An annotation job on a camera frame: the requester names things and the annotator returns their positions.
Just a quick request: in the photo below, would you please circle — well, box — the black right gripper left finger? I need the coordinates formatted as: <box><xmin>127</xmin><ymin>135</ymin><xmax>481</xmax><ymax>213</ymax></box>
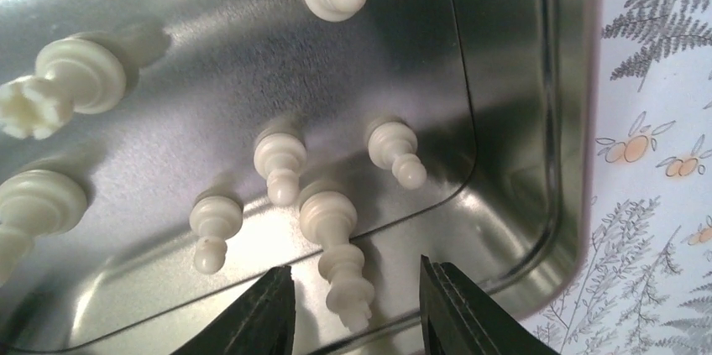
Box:
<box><xmin>173</xmin><ymin>265</ymin><xmax>296</xmax><ymax>355</ymax></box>

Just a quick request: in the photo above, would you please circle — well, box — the white chess bishop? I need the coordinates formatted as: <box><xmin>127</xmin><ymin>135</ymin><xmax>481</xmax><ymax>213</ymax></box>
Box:
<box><xmin>299</xmin><ymin>191</ymin><xmax>375</xmax><ymax>332</ymax></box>

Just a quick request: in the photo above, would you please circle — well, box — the white chess piece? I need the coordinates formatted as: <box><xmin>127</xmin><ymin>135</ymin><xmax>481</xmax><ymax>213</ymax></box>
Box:
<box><xmin>1</xmin><ymin>170</ymin><xmax>89</xmax><ymax>284</ymax></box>

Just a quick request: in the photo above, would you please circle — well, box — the metal tray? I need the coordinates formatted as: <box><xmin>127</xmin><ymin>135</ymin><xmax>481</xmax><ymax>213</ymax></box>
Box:
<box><xmin>1</xmin><ymin>0</ymin><xmax>599</xmax><ymax>354</ymax></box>

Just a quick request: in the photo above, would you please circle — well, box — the floral patterned table mat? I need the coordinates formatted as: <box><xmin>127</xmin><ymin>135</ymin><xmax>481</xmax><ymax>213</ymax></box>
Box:
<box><xmin>525</xmin><ymin>0</ymin><xmax>711</xmax><ymax>354</ymax></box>

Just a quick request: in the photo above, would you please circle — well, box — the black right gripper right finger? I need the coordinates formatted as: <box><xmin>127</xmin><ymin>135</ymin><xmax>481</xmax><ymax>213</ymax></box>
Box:
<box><xmin>419</xmin><ymin>255</ymin><xmax>556</xmax><ymax>355</ymax></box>

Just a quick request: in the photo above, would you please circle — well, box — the white chess rook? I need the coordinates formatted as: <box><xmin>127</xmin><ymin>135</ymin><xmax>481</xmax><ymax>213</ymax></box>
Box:
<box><xmin>1</xmin><ymin>38</ymin><xmax>128</xmax><ymax>140</ymax></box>

